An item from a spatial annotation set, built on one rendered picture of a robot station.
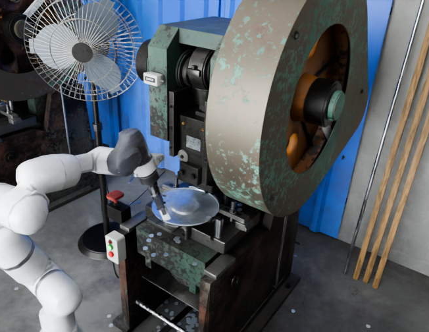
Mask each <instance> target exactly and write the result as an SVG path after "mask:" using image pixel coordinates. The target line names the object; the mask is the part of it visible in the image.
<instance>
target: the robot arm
mask: <svg viewBox="0 0 429 332"><path fill-rule="evenodd" d="M163 159H164V154H161V153H150V152H149V147H148V145H147V142H146V141H145V138H144V136H143V134H142V133H141V131H140V130H139V129H137V128H127V129H125V130H122V131H121V132H119V133H118V142H117V144H116V147H115V148H108V147H101V146H99V147H97V148H95V149H94V150H91V151H90V152H88V153H84V154H80V155H70V154H65V153H63V154H51V155H43V156H40V157H37V158H34V159H30V160H27V161H25V162H23V163H21V164H20V165H19V166H18V167H17V169H16V181H17V183H18V184H17V186H12V185H10V184H7V183H0V269H2V270H3V271H5V272H6V273H7V274H9V275H10V276H11V277H12V278H13V279H14V280H15V281H17V282H18V283H21V284H23V285H25V286H26V287H27V288H28V289H29V290H30V291H31V292H32V293H33V294H34V295H35V296H36V297H37V298H38V300H39V301H40V303H41V305H42V306H43V308H42V309H41V310H40V311H39V320H40V323H41V331H40V332H79V329H78V322H77V320H76V318H75V313H74V311H75V310H77V308H78V307H79V305H80V304H81V301H82V297H83V294H82V292H81V290H80V288H79V286H78V284H77V282H76V281H75V280H74V279H73V278H72V277H70V276H69V275H68V274H67V273H66V272H64V271H63V270H62V269H61V268H60V267H59V266H58V265H57V264H56V263H55V262H54V261H53V260H52V259H51V258H50V257H49V256H48V255H47V254H46V253H45V252H44V251H43V250H42V249H41V248H40V247H39V246H38V245H37V244H36V243H35V242H34V241H33V240H32V239H31V238H30V237H29V236H28V235H32V234H35V233H37V232H38V231H39V230H40V229H42V228H43V226H44V224H45V223H46V221H47V216H48V213H49V209H48V205H49V199H48V197H47V196H46V195H45V194H48V193H51V192H56V191H59V190H64V189H66V188H70V187H72V186H76V185H77V183H78V182H79V180H80V177H81V174H82V173H87V172H90V171H91V172H94V173H97V174H106V175H114V176H123V177H126V176H129V175H131V174H132V173H134V174H135V175H134V176H135V177H138V179H139V181H140V183H141V184H142V185H145V186H148V187H147V189H148V191H149V192H150V194H151V197H152V199H153V201H154V203H155V205H156V207H157V210H159V211H160V214H161V216H162V218H163V221H167V220H169V219H171V218H170V215H169V212H168V210H167V208H166V206H165V203H166V202H164V201H163V197H162V195H161V192H160V190H159V187H158V183H157V180H158V179H159V174H158V172H157V170H156V168H157V166H158V165H159V163H160V162H161V161H162V160H163Z"/></svg>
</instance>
